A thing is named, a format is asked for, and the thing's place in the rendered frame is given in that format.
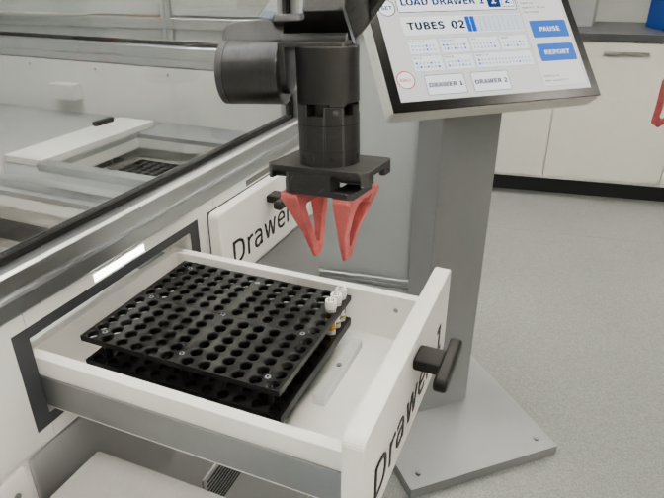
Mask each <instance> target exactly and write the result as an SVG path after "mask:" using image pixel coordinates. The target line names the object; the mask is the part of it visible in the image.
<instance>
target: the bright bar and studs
mask: <svg viewBox="0 0 664 498"><path fill-rule="evenodd" d="M362 342H363V341H362V339H358V338H354V337H351V339H350V340H349V342H348V343H347V345H346V346H345V348H344V349H343V351H342V352H341V354H340V355H339V357H338V358H337V360H336V361H335V363H334V364H333V366H332V367H331V369H330V370H329V372H328V373H327V375H326V376H325V378H324V379H323V380H322V381H321V383H320V384H319V386H318V387H317V389H316V390H315V392H314V393H313V395H312V399H313V404H316V405H319V406H323V407H325V406H326V404H327V403H328V401H329V399H330V398H331V396H332V395H333V393H334V391H335V390H336V388H337V387H338V385H339V383H340V382H341V380H342V379H343V377H344V375H345V374H346V372H347V371H348V369H349V367H350V366H351V364H352V362H353V361H354V359H355V358H356V356H357V355H358V354H359V352H360V351H361V349H362Z"/></svg>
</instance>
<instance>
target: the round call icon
mask: <svg viewBox="0 0 664 498"><path fill-rule="evenodd" d="M394 75H395V79H396V83H397V86H398V90H399V91H401V90H414V89H418V86H417V83H416V79H415V75H414V72H413V70H403V71H394Z"/></svg>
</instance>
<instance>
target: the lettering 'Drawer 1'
mask: <svg viewBox="0 0 664 498"><path fill-rule="evenodd" d="M440 333H441V324H440V327H439V330H438V334H439V339H438V349H440V346H441V344H440V346H439V343H440ZM438 334H437V335H438ZM422 373H423V372H421V375H420V380H419V386H418V395H420V394H421V392H422V389H423V386H424V382H423V385H422V388H421V390H420V385H421V383H422V381H423V378H424V376H425V373H424V375H423V377H422ZM421 377H422V379H421ZM417 385H418V381H417V383H416V389H415V396H414V392H413V393H412V395H411V402H410V409H409V402H408V404H407V423H408V422H409V419H410V412H411V405H412V412H413V410H414V407H415V399H416V392H417ZM401 422H402V425H401V427H400V430H399V432H398V435H397V439H396V447H397V448H398V446H399V444H400V441H401V438H402V436H403V431H404V415H403V416H402V417H401V419H400V422H399V425H398V427H397V431H398V429H399V426H400V424H401ZM401 429H402V431H401ZM400 431H401V436H400V439H399V442H398V437H399V434H400ZM395 436H396V432H395V433H394V435H393V438H392V441H391V443H390V447H389V464H388V467H390V465H391V449H392V444H393V440H394V438H395ZM383 458H384V469H383V475H382V479H381V483H380V486H379V488H378V491H377V492H376V487H377V470H378V468H379V465H380V463H381V461H382V459H383ZM386 461H387V453H386V452H384V453H383V454H382V456H381V458H380V460H379V462H378V465H377V467H376V469H375V476H374V498H376V497H377V495H378V492H379V490H380V487H381V485H382V482H383V479H384V475H385V470H386Z"/></svg>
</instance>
